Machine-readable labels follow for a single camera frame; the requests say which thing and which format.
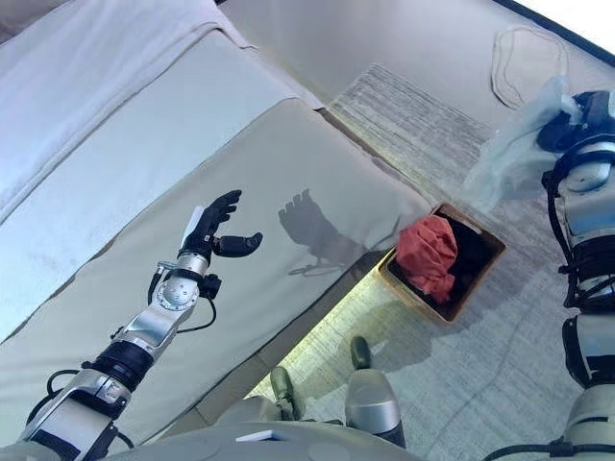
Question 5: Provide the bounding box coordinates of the robot grey torso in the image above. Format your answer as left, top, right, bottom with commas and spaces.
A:
110, 420, 486, 461

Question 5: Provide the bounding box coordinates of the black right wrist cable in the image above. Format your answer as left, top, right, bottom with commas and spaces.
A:
541, 167, 615, 309

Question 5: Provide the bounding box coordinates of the robot left leg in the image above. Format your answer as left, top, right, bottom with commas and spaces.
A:
230, 365, 308, 425

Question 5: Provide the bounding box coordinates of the black window floor frame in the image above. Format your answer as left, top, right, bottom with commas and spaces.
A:
499, 0, 615, 69

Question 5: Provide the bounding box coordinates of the grey striped area rug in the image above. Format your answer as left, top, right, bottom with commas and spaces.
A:
244, 63, 615, 461

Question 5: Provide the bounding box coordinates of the robot left five-finger hand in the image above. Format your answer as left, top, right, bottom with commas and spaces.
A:
178, 189, 264, 258

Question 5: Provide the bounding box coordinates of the black garment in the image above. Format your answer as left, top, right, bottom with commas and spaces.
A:
388, 218, 497, 317

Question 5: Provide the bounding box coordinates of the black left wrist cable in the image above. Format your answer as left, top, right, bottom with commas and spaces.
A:
146, 271, 218, 336

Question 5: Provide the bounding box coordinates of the white garment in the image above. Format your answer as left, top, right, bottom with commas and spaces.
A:
460, 75, 578, 213

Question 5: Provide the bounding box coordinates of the orange garment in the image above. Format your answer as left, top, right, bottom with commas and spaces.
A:
397, 214, 459, 304

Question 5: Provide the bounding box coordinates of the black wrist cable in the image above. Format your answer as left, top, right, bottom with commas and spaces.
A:
541, 167, 615, 309
146, 271, 218, 336

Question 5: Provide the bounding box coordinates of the large bed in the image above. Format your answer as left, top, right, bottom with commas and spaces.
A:
0, 0, 431, 450

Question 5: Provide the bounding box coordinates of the robot right leg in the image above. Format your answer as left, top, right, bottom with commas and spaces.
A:
344, 335, 408, 449

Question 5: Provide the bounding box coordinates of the white duvet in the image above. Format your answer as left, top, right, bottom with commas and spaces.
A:
0, 0, 323, 343

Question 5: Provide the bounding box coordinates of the beige bed cover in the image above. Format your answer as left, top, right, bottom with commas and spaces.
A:
0, 95, 431, 449

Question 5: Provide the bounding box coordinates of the robot right five-finger hand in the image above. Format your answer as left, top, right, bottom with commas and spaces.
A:
535, 90, 615, 156

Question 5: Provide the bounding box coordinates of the brown wicker basket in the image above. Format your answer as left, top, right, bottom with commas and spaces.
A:
378, 202, 507, 325

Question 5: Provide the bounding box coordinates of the oval beige floor mat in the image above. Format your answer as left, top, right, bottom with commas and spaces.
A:
489, 26, 572, 110

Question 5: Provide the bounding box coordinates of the robot leg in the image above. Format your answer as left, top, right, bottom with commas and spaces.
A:
344, 335, 408, 449
230, 365, 308, 425

